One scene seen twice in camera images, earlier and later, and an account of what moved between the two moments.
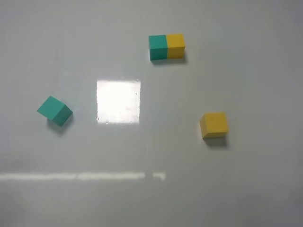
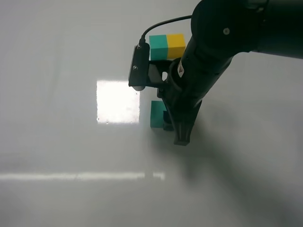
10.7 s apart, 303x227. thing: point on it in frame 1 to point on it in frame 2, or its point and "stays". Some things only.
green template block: [158, 47] stays
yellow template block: [176, 46] stays
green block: [55, 110] to [157, 109]
